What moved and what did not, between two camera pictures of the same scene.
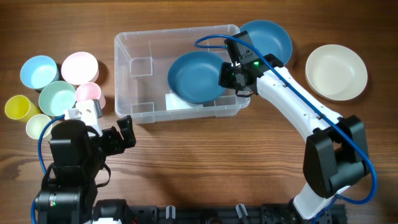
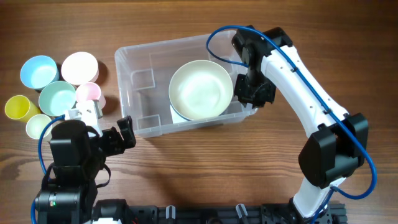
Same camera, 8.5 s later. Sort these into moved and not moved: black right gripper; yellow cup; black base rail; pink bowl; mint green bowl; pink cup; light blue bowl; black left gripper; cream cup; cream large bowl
Moved: cream large bowl; black right gripper
Not moved: yellow cup; black base rail; pink cup; pink bowl; light blue bowl; mint green bowl; black left gripper; cream cup
